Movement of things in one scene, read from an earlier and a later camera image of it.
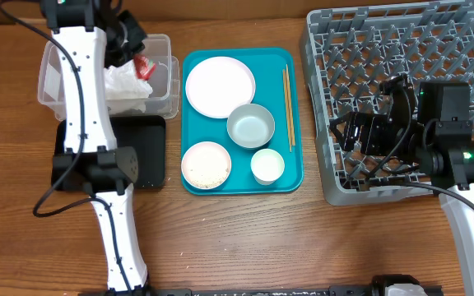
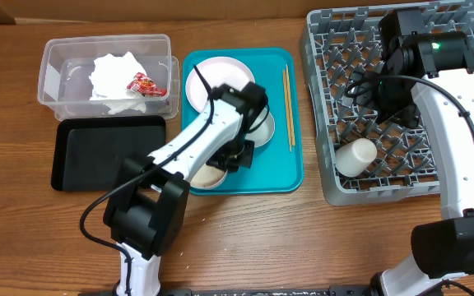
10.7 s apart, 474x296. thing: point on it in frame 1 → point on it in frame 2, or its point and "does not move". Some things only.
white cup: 267,166 → 355,157
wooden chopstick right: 290,107 does not move
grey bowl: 250,125 does not move
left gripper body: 126,39 → 234,152
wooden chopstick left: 289,133 does not move
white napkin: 124,90 does not move
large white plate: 216,85 does not move
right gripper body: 379,138 → 392,101
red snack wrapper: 144,67 → 145,85
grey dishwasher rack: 347,53 does not move
